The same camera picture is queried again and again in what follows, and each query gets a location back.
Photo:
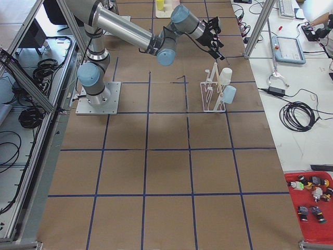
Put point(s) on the cream plastic tray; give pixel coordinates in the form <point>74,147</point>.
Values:
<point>166,13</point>

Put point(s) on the person in white shirt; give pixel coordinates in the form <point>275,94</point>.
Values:
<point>324,19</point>

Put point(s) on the black power brick right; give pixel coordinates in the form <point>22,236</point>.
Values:
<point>276,91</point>

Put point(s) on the white wire cup rack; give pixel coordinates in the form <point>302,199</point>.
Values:
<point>212,92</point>

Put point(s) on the aluminium frame post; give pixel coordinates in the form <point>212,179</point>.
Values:
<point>259,25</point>

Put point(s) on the teach pendant tablet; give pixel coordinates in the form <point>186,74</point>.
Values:
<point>288,50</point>

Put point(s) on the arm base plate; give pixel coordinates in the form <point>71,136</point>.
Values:
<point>105,103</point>

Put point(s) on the pale green-white cup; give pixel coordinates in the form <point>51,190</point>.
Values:
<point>225,76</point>

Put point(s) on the light blue cup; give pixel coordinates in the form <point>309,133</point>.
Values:
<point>229,94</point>

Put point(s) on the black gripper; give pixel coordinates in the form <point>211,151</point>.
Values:
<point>205,36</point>

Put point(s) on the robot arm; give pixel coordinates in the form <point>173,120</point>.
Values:
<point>108,32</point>

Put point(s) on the white keyboard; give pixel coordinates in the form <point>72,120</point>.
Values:
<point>285,9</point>

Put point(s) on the yellow cup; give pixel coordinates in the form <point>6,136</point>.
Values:
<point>160,5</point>

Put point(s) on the red parts tray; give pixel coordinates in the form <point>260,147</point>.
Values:
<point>311,194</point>

